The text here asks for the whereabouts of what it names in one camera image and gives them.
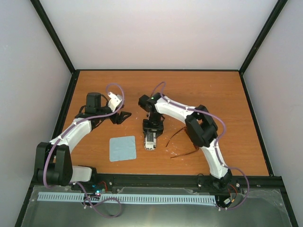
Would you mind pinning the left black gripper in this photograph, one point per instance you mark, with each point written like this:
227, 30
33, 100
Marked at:
119, 119

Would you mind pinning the black aluminium front rail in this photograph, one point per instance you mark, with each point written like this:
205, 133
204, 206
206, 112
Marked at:
197, 182

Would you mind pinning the black frame post right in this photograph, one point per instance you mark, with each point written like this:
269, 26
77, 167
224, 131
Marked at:
277, 9

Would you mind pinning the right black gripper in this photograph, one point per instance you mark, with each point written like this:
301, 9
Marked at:
146, 126

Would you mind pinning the light blue slotted cable duct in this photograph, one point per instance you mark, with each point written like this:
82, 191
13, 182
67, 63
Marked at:
150, 199

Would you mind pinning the flag newsprint glasses case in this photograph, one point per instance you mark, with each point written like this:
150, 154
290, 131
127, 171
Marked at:
150, 144

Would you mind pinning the light blue cleaning cloth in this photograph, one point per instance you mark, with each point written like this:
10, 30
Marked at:
122, 149

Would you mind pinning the black frame post left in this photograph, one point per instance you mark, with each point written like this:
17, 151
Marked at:
53, 34

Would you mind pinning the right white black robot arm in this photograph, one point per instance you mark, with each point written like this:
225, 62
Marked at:
201, 129

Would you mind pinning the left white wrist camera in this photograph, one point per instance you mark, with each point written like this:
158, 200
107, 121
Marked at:
115, 101

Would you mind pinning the black frame post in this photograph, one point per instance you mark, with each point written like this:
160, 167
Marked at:
53, 34
277, 9

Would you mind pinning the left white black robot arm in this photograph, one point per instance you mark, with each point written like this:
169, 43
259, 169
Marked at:
53, 165

